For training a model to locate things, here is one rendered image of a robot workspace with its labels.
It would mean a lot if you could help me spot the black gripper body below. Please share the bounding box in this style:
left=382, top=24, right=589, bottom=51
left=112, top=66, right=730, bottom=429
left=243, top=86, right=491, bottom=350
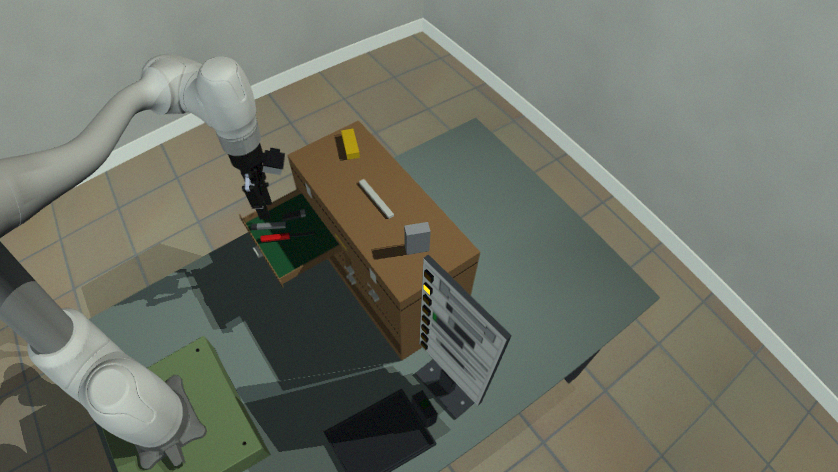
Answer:
left=228, top=144, right=263, bottom=181

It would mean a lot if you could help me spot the brown wooden chest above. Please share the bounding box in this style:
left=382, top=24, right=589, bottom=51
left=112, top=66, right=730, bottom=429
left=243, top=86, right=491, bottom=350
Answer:
left=239, top=121, right=480, bottom=360

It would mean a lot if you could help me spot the yellow rectangular block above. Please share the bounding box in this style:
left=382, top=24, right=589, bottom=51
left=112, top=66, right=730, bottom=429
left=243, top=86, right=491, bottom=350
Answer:
left=341, top=129, right=360, bottom=160

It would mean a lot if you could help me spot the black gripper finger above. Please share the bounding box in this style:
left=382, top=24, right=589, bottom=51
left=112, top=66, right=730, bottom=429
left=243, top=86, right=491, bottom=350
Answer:
left=257, top=164, right=272, bottom=205
left=242, top=167, right=270, bottom=220

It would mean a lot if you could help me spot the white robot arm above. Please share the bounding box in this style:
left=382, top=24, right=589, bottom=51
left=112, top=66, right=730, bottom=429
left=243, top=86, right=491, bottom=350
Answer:
left=0, top=54, right=261, bottom=470

